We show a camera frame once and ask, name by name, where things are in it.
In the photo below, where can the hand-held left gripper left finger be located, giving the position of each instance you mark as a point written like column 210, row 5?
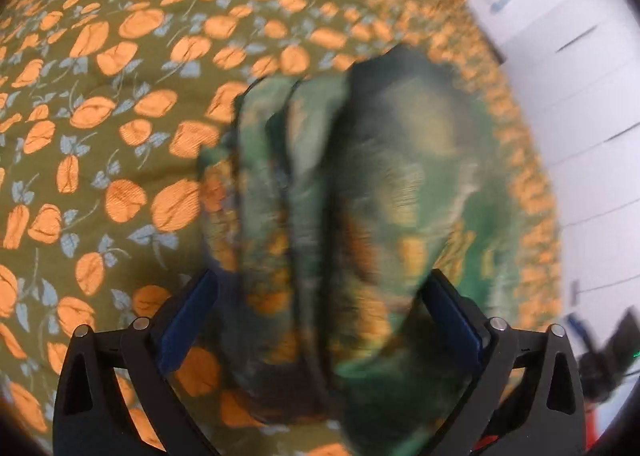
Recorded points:
column 187, row 323

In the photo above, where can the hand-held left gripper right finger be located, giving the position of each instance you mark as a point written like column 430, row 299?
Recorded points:
column 457, row 318

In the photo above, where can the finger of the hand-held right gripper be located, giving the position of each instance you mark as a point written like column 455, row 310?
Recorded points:
column 620, row 333
column 579, row 326

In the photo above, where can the green printed garment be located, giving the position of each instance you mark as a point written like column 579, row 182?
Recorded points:
column 380, row 175

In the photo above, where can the olive blanket with orange flowers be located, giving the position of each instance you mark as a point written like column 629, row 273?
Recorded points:
column 125, row 110

